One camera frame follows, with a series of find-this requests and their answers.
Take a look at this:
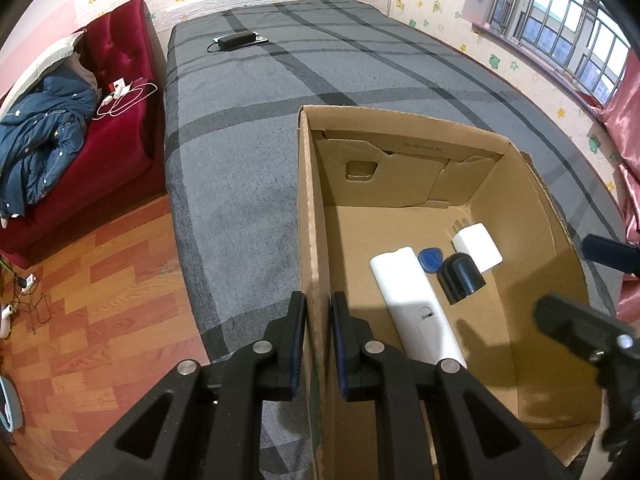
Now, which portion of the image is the barred window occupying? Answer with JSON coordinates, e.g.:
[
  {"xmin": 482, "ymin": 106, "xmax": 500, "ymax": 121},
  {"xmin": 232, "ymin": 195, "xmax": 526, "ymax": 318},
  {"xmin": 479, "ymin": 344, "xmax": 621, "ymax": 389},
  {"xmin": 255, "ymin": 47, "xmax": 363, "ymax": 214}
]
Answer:
[{"xmin": 462, "ymin": 0, "xmax": 631, "ymax": 106}]

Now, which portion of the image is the white charging cable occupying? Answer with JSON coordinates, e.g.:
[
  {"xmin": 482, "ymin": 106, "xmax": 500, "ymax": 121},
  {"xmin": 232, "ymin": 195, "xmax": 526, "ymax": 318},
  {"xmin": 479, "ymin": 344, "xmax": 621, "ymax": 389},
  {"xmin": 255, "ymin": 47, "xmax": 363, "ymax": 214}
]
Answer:
[{"xmin": 92, "ymin": 82, "xmax": 160, "ymax": 120}]

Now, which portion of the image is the blue round disc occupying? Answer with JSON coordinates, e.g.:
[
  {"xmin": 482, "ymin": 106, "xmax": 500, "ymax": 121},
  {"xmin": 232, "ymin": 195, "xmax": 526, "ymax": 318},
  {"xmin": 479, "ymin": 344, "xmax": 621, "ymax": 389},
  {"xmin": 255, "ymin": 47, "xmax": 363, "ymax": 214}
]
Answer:
[{"xmin": 417, "ymin": 248, "xmax": 443, "ymax": 276}]

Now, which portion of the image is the light blue ring seat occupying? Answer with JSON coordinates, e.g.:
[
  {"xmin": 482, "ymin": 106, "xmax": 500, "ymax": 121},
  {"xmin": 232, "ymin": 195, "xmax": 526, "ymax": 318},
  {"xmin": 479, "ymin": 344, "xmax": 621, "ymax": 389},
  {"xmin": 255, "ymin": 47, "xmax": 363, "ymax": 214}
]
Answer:
[{"xmin": 0, "ymin": 375, "xmax": 23, "ymax": 433}]

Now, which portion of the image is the black floor cable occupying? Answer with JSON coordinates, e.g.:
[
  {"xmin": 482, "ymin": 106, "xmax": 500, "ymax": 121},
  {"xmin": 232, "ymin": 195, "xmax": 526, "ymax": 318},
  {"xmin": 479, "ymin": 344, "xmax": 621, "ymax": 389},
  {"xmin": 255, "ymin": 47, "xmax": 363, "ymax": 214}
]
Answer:
[{"xmin": 10, "ymin": 285, "xmax": 51, "ymax": 336}]

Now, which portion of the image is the red velvet sofa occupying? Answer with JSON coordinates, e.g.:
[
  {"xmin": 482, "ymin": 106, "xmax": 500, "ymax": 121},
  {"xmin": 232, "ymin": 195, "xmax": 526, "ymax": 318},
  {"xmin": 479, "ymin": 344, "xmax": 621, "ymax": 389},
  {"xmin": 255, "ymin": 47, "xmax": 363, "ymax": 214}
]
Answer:
[{"xmin": 0, "ymin": 0, "xmax": 168, "ymax": 271}]

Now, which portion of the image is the black power adapter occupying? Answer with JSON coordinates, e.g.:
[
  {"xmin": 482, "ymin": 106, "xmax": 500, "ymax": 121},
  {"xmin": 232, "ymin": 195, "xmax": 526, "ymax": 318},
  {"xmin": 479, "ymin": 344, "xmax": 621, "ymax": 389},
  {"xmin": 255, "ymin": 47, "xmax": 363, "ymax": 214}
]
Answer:
[{"xmin": 207, "ymin": 31, "xmax": 258, "ymax": 53}]

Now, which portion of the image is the pink satin curtain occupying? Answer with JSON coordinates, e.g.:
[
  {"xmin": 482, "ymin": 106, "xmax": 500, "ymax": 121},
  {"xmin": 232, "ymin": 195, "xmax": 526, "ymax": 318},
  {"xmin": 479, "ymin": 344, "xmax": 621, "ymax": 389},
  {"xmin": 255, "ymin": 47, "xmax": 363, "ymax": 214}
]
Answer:
[{"xmin": 597, "ymin": 52, "xmax": 640, "ymax": 323}]

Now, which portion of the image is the blue star-print blanket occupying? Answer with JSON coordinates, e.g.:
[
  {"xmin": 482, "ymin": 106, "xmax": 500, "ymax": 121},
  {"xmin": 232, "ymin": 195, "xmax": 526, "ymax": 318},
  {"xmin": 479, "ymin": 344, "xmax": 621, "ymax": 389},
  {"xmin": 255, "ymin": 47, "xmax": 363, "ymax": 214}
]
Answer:
[{"xmin": 0, "ymin": 75, "xmax": 98, "ymax": 218}]

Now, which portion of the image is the grey-brown cloth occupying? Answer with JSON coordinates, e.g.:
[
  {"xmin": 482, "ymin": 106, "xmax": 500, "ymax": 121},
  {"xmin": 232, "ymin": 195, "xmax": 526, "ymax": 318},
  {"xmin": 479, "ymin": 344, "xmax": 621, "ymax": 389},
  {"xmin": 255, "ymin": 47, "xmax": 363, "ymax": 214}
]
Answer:
[{"xmin": 65, "ymin": 52, "xmax": 98, "ymax": 91}]

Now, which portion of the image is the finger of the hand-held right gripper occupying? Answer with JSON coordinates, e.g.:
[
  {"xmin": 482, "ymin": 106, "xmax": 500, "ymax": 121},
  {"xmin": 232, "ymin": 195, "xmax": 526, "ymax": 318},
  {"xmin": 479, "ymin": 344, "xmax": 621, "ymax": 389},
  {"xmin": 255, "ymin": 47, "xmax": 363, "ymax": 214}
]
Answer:
[
  {"xmin": 582, "ymin": 233, "xmax": 640, "ymax": 278},
  {"xmin": 532, "ymin": 294, "xmax": 640, "ymax": 461}
]

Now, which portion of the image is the white pillow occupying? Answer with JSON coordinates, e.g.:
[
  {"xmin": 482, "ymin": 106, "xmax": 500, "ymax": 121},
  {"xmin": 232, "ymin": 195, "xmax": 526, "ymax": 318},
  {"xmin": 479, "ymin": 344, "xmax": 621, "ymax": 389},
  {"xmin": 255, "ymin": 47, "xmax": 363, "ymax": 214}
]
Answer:
[{"xmin": 0, "ymin": 30, "xmax": 86, "ymax": 111}]

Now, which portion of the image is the bed with grey plaid cover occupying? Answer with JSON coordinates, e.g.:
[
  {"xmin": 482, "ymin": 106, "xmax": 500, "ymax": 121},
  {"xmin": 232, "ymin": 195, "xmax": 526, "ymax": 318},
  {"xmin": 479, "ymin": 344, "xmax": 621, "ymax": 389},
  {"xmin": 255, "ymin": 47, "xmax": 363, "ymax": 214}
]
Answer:
[{"xmin": 164, "ymin": 0, "xmax": 623, "ymax": 476}]

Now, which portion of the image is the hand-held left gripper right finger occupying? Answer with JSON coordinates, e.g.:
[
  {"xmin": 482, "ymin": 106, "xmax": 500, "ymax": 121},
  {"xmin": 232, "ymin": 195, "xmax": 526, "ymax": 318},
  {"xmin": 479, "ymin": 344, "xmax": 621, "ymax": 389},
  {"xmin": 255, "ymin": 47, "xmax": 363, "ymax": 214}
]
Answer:
[{"xmin": 331, "ymin": 291, "xmax": 576, "ymax": 480}]

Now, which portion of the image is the black rounded cap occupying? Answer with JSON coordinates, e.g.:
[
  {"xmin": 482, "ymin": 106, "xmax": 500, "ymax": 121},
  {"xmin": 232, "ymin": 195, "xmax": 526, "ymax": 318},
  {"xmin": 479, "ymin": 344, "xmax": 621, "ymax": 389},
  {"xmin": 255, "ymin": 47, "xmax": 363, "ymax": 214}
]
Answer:
[{"xmin": 436, "ymin": 252, "xmax": 487, "ymax": 306}]

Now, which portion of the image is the cardboard box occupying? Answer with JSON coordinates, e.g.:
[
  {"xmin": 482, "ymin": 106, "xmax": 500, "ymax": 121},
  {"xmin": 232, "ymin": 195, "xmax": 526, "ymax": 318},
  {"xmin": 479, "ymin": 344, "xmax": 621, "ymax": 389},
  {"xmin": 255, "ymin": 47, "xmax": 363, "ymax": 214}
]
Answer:
[{"xmin": 297, "ymin": 105, "xmax": 601, "ymax": 480}]

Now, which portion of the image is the white plug adapter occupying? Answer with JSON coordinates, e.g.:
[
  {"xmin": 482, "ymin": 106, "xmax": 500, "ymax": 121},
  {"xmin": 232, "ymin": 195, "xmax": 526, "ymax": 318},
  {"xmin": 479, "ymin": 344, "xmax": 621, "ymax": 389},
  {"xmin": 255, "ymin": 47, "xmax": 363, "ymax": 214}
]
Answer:
[{"xmin": 451, "ymin": 219, "xmax": 503, "ymax": 273}]

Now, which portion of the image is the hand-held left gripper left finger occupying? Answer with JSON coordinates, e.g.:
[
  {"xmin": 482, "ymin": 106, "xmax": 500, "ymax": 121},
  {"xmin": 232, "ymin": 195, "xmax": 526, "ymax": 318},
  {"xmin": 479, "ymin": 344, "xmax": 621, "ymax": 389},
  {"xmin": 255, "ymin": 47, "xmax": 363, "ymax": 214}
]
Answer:
[{"xmin": 60, "ymin": 291, "xmax": 306, "ymax": 480}]

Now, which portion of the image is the long white remote control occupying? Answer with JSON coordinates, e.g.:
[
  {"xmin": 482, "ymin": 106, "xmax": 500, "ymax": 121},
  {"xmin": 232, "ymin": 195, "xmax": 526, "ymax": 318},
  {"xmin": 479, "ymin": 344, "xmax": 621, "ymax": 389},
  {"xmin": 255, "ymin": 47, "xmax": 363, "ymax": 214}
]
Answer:
[{"xmin": 370, "ymin": 246, "xmax": 468, "ymax": 368}]

